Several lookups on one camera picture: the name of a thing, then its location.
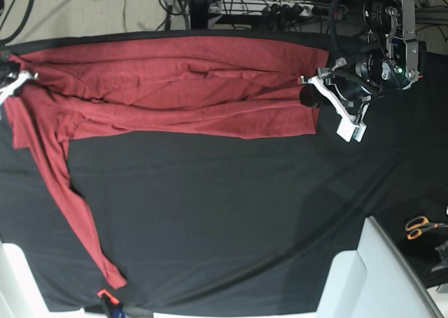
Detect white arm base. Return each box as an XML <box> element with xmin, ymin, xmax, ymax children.
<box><xmin>316</xmin><ymin>216</ymin><xmax>443</xmax><ymax>318</ymax></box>
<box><xmin>0</xmin><ymin>241</ymin><xmax>85</xmax><ymax>318</ymax></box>

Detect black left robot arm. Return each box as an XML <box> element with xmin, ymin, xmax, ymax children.
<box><xmin>298</xmin><ymin>0</ymin><xmax>426</xmax><ymax>142</ymax></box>

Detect yellow-handled scissors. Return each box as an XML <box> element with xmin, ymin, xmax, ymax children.
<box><xmin>405</xmin><ymin>216</ymin><xmax>447</xmax><ymax>240</ymax></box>

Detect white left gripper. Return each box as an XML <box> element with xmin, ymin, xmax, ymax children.
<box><xmin>297</xmin><ymin>58</ymin><xmax>371</xmax><ymax>142</ymax></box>

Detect orange black clamp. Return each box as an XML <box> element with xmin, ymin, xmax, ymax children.
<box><xmin>417</xmin><ymin>41</ymin><xmax>427</xmax><ymax>80</ymax></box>

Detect white power strip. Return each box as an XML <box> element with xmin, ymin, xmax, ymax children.
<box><xmin>269</xmin><ymin>3</ymin><xmax>313</xmax><ymax>18</ymax></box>

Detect red long-sleeve shirt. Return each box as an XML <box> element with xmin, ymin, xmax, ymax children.
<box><xmin>3</xmin><ymin>36</ymin><xmax>329</xmax><ymax>289</ymax></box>

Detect black table cloth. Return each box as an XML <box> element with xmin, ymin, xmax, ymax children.
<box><xmin>1</xmin><ymin>32</ymin><xmax>447</xmax><ymax>317</ymax></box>

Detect black stand pole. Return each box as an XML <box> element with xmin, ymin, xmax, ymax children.
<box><xmin>188</xmin><ymin>0</ymin><xmax>213</xmax><ymax>29</ymax></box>

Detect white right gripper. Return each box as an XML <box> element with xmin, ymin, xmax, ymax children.
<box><xmin>0</xmin><ymin>71</ymin><xmax>38</xmax><ymax>104</ymax></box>

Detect orange blue front clamp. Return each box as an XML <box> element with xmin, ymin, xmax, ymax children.
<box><xmin>97</xmin><ymin>289</ymin><xmax>127</xmax><ymax>318</ymax></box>

